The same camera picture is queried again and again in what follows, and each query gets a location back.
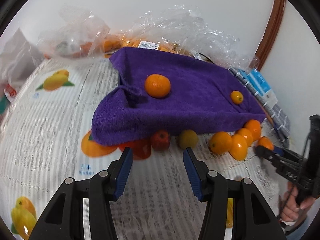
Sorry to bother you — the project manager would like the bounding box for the large orange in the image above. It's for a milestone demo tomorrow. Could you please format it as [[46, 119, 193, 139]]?
[[144, 74, 171, 98], [244, 119, 261, 141], [257, 137, 274, 151]]

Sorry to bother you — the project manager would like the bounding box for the small orange tangerine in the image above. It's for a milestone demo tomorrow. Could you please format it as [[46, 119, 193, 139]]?
[[230, 90, 244, 105]]

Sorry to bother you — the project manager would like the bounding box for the small red apple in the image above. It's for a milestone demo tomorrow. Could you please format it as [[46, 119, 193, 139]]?
[[150, 130, 171, 151]]

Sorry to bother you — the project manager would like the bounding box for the person's right hand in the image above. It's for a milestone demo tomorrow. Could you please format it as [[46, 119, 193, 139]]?
[[280, 181, 316, 223]]

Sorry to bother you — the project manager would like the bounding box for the grey checked folded cloth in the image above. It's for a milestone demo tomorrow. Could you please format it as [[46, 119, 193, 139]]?
[[228, 67, 291, 148]]

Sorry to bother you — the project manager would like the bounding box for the elongated yellow-orange kumquat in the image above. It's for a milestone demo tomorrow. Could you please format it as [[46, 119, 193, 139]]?
[[229, 134, 248, 161]]

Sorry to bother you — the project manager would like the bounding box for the oval kumquat orange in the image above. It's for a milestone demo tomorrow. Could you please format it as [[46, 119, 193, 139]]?
[[236, 128, 253, 147]]

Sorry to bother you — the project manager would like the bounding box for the small round orange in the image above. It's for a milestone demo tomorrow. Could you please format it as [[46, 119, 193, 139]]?
[[209, 132, 232, 154]]

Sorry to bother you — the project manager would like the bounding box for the blue white tissue pack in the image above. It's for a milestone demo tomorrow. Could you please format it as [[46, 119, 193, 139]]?
[[240, 68, 278, 108]]

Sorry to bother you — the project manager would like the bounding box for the small green-yellow fruit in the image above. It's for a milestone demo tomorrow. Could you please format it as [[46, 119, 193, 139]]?
[[177, 129, 199, 149]]

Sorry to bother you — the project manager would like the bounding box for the purple towel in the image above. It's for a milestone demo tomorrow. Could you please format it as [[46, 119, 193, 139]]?
[[91, 47, 265, 146]]

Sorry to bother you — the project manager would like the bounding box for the clear plastic bag of oranges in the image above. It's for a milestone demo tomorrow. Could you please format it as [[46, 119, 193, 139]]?
[[99, 5, 258, 70]]

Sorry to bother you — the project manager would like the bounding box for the grey plastic bag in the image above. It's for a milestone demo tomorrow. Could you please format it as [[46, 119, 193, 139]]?
[[1, 29, 43, 89]]

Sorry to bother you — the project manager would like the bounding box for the crumpled clear plastic bag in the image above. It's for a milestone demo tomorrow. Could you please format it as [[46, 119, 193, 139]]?
[[37, 5, 110, 59]]

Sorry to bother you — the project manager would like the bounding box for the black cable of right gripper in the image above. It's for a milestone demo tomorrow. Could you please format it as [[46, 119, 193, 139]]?
[[276, 132, 312, 218]]

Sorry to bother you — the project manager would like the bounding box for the brown wooden door frame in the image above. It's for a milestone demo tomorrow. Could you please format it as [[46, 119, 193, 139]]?
[[255, 0, 286, 70]]

